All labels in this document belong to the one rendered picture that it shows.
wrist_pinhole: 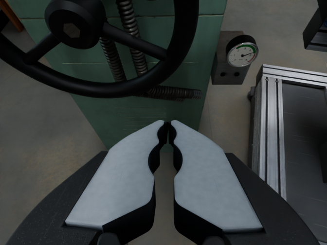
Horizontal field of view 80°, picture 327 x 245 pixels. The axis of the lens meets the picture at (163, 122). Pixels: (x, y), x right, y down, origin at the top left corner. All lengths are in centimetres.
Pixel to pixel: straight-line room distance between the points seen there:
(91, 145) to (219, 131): 69
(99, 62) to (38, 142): 80
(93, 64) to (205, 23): 30
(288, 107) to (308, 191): 37
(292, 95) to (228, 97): 34
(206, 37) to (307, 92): 75
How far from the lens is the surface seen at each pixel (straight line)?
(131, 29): 34
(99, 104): 71
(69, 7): 26
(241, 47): 45
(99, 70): 59
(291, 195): 86
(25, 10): 55
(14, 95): 159
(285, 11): 214
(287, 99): 107
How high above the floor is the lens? 94
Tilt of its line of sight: 58 degrees down
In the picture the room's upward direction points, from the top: 4 degrees counter-clockwise
